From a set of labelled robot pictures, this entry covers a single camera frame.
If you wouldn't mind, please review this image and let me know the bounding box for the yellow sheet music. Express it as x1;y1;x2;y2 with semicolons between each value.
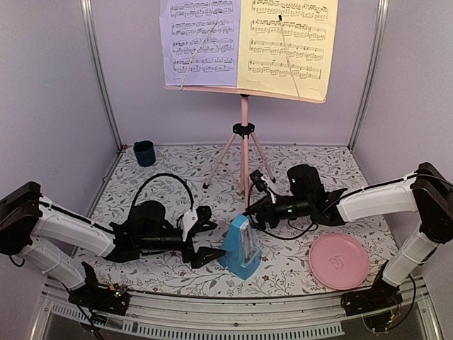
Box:
237;0;338;103

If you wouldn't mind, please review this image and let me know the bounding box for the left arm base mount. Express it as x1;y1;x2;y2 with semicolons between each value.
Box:
69;283;130;316

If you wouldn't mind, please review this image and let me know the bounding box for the dark blue cup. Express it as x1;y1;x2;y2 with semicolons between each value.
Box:
133;140;156;167

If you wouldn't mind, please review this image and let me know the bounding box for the pink plate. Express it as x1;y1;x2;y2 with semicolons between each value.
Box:
309;233;369;290

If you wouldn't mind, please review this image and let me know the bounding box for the left black cable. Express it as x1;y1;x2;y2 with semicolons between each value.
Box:
132;173;195;220

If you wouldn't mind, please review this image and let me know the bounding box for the pink music stand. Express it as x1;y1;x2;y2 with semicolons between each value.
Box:
164;85;326;199

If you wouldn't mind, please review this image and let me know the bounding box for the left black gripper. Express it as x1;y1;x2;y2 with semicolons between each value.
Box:
139;227;226;269

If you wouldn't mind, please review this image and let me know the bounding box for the purple sheet music paper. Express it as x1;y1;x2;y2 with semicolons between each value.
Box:
159;0;241;87

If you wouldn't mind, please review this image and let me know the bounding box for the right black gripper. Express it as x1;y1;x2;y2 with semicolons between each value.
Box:
238;194;313;231

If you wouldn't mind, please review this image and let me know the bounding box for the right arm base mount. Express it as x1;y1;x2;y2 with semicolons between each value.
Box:
340;282;403;316

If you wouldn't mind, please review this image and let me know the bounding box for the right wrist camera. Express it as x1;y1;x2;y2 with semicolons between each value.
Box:
249;170;277;204

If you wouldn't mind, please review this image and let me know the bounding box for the front aluminium rail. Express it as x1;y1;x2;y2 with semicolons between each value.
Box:
32;278;443;339

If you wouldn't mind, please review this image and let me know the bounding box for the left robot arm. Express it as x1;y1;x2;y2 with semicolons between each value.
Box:
1;181;226;307

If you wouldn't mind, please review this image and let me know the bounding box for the right black cable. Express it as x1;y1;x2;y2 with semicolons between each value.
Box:
246;182;319;241

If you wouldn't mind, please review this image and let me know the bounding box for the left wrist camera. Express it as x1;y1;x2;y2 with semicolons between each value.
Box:
182;205;212;242

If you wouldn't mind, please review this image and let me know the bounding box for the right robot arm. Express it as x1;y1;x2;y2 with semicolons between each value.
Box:
245;163;452;309

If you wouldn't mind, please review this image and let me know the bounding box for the black cable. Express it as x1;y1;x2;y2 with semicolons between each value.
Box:
246;182;319;241
132;173;195;220

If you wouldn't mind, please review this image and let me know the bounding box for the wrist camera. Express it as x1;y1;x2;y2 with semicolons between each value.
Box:
249;170;277;204
182;205;212;242

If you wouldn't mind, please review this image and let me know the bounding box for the left aluminium frame post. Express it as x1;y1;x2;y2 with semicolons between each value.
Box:
80;0;123;153

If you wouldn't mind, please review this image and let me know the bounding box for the blue metronome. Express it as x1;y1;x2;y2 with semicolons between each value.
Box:
218;215;261;280

